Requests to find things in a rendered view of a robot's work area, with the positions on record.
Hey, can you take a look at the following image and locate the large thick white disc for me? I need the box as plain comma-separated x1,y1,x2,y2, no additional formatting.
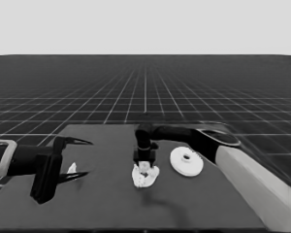
170,146,205,178

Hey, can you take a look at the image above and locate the white round carrier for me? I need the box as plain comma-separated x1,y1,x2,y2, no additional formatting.
131,163,160,189

